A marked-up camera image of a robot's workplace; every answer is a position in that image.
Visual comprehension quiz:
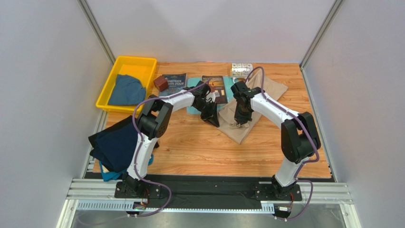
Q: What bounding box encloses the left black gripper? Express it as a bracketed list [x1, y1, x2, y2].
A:
[194, 100, 221, 128]

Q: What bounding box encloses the beige t shirt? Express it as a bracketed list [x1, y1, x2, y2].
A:
[218, 70, 291, 144]

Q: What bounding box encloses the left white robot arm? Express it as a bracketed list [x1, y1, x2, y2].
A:
[123, 81, 220, 190]

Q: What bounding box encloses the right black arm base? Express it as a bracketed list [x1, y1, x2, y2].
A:
[253, 182, 303, 201]

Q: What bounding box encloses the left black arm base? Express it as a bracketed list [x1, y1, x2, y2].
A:
[114, 181, 162, 199]

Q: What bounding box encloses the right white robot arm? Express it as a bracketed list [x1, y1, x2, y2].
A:
[231, 82, 321, 191]

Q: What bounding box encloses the dark orange cover book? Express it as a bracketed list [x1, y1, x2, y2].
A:
[201, 76, 228, 105]

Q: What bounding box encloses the teal cutting board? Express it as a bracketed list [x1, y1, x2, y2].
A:
[186, 76, 239, 115]

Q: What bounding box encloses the white mug yellow inside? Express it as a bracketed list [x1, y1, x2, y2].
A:
[230, 63, 253, 83]

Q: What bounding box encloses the nineteen eighty-four book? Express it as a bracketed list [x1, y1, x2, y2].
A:
[159, 73, 187, 96]

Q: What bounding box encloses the brown wooden cube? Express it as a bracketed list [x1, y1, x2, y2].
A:
[153, 76, 169, 92]

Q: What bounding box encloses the black table edge strip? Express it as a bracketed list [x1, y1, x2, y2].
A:
[84, 172, 336, 210]

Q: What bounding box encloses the yellow plastic bin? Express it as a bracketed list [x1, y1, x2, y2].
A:
[96, 56, 157, 114]

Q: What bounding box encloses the blue shirt in bin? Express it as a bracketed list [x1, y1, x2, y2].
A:
[108, 75, 146, 106]

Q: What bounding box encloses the navy folded shirt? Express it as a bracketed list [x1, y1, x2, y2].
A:
[88, 116, 138, 173]

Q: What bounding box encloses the teal folded shirt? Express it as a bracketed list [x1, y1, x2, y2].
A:
[98, 153, 154, 182]

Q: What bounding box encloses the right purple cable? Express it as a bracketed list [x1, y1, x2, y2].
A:
[244, 66, 321, 221]

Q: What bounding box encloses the purple cable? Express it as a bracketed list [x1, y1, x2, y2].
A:
[244, 66, 321, 221]
[74, 79, 211, 218]

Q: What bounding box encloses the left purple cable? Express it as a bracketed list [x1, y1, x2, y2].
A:
[74, 79, 211, 218]

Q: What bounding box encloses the aluminium rail frame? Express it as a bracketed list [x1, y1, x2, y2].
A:
[57, 173, 361, 228]

